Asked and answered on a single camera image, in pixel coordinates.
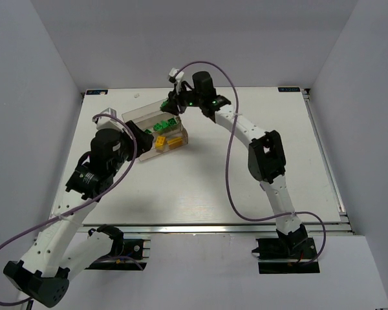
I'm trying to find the yellow patterned lego brick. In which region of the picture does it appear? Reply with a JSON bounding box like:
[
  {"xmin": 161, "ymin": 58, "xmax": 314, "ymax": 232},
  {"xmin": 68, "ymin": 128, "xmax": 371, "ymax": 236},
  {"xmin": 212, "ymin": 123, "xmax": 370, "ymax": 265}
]
[{"xmin": 155, "ymin": 136, "xmax": 166, "ymax": 152}]

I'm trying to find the yellow long lego brick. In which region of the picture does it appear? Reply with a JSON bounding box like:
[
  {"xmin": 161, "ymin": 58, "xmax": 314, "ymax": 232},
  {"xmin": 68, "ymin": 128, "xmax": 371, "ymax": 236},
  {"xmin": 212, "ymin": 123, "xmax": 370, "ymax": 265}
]
[{"xmin": 167, "ymin": 137, "xmax": 184, "ymax": 149}]

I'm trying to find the small green lego cube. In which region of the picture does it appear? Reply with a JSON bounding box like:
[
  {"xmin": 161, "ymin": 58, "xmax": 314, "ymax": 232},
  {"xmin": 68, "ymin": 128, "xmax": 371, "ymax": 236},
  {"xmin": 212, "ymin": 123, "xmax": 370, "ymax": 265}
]
[{"xmin": 160, "ymin": 100, "xmax": 168, "ymax": 110}]

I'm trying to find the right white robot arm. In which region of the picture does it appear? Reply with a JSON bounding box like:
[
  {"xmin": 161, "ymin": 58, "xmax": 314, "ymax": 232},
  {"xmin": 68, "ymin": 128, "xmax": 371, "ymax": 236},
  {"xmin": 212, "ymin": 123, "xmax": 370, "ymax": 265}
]
[{"xmin": 160, "ymin": 68, "xmax": 308, "ymax": 253}]

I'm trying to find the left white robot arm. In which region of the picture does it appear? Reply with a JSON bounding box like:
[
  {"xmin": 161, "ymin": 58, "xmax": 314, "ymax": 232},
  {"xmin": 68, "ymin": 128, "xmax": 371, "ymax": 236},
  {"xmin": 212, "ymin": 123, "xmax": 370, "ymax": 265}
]
[{"xmin": 3, "ymin": 121, "xmax": 154, "ymax": 308}]

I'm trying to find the clear tiered plastic organizer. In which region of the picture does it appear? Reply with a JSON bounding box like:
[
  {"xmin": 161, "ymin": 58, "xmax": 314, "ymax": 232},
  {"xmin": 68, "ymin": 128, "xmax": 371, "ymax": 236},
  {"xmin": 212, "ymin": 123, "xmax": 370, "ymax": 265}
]
[{"xmin": 122, "ymin": 100, "xmax": 188, "ymax": 161}]

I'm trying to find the blue label sticker left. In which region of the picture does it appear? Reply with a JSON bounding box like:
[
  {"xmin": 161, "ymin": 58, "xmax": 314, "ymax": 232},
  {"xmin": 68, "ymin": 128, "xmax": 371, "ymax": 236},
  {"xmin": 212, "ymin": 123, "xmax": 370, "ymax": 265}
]
[{"xmin": 85, "ymin": 89, "xmax": 108, "ymax": 96}]

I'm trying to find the blue label sticker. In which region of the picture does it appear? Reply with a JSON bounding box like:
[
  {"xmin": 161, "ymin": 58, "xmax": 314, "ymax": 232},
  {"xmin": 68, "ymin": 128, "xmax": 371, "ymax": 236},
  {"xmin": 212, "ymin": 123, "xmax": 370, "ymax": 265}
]
[
  {"xmin": 85, "ymin": 89, "xmax": 108, "ymax": 96},
  {"xmin": 277, "ymin": 87, "xmax": 301, "ymax": 92}
]

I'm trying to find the blue label sticker right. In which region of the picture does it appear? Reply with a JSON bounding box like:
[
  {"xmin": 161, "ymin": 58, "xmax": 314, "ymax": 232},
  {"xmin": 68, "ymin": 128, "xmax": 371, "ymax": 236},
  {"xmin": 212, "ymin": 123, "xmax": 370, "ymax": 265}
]
[{"xmin": 277, "ymin": 87, "xmax": 301, "ymax": 92}]

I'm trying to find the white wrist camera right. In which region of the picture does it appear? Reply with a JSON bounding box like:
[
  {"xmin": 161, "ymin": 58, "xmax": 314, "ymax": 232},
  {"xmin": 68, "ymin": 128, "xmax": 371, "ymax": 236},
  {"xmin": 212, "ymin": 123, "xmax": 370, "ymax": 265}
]
[{"xmin": 168, "ymin": 68, "xmax": 184, "ymax": 94}]

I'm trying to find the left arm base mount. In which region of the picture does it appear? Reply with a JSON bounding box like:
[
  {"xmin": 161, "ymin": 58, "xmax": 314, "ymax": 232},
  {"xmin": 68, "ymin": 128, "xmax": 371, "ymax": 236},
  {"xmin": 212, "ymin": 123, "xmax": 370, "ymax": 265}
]
[{"xmin": 87, "ymin": 225, "xmax": 151, "ymax": 271}]

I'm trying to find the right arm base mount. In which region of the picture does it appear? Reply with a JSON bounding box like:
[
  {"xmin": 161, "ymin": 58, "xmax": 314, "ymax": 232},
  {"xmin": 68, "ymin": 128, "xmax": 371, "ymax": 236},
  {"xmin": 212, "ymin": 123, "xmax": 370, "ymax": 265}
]
[{"xmin": 252, "ymin": 238, "xmax": 320, "ymax": 274}]

